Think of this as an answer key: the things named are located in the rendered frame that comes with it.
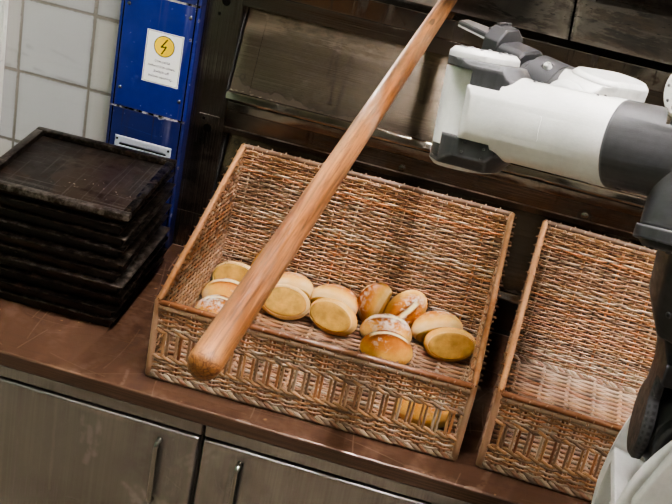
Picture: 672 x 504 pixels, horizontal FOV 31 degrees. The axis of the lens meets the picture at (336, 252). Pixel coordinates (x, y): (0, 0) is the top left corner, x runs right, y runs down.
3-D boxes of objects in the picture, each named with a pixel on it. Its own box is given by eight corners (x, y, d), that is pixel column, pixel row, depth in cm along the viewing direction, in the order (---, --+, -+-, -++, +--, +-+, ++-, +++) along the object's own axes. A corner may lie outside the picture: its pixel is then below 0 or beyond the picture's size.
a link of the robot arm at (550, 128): (397, 160, 129) (585, 210, 117) (419, 40, 127) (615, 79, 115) (450, 159, 139) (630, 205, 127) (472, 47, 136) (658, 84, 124)
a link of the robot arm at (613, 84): (599, 137, 155) (525, 130, 147) (623, 72, 152) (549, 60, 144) (634, 157, 151) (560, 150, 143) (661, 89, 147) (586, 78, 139)
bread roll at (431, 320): (462, 344, 233) (457, 321, 236) (466, 324, 228) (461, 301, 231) (410, 348, 232) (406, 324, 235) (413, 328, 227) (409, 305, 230)
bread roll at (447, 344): (475, 365, 226) (469, 357, 231) (479, 331, 225) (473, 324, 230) (423, 362, 225) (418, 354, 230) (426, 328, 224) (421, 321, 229)
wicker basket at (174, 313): (219, 261, 248) (239, 138, 236) (485, 332, 242) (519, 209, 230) (138, 377, 205) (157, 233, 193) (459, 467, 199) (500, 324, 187)
